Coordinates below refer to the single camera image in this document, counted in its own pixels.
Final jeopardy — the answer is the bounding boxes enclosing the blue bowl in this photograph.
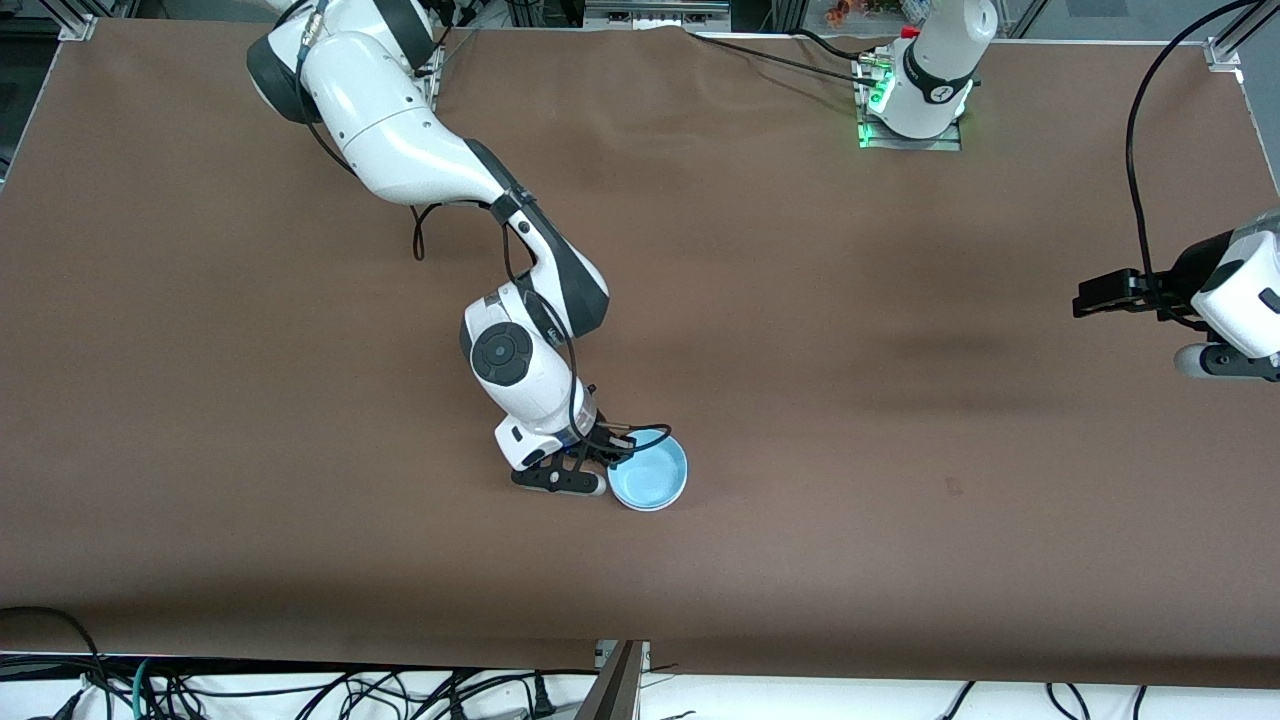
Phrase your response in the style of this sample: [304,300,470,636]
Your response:
[606,428,690,512]

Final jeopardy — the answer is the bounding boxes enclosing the brown table cover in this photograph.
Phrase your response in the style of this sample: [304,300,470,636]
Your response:
[0,20,1280,691]

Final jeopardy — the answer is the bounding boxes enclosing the orange decorative items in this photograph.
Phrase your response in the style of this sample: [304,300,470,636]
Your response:
[824,0,901,27]

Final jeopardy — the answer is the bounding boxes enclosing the grey power strip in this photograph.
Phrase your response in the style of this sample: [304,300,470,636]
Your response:
[584,0,732,28]

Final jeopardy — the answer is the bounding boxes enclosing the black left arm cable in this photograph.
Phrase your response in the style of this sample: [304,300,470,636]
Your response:
[1125,0,1263,321]

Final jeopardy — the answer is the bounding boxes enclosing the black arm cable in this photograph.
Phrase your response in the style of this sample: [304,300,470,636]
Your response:
[295,0,673,471]
[1125,0,1263,321]

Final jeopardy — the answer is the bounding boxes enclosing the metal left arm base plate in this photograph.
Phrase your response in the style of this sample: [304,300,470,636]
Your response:
[852,52,964,152]

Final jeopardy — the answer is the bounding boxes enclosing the grey metal post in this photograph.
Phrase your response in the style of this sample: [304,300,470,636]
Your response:
[574,640,651,720]

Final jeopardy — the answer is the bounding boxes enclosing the aluminium frame corner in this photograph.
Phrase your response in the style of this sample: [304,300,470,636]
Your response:
[50,0,103,43]
[1204,0,1280,73]

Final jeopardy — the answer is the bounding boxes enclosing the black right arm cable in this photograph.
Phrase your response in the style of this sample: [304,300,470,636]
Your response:
[295,0,673,471]

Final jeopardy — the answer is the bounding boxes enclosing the short black table cable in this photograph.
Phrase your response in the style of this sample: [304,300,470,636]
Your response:
[795,28,873,63]

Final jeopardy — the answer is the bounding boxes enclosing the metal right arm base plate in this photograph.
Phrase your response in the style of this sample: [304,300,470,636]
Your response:
[415,40,442,111]

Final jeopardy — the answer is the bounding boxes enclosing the long black table cable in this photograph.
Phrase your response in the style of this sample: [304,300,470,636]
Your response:
[688,32,867,81]

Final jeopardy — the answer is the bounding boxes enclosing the black looped floor cable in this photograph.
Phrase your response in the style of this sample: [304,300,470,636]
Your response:
[0,605,106,691]

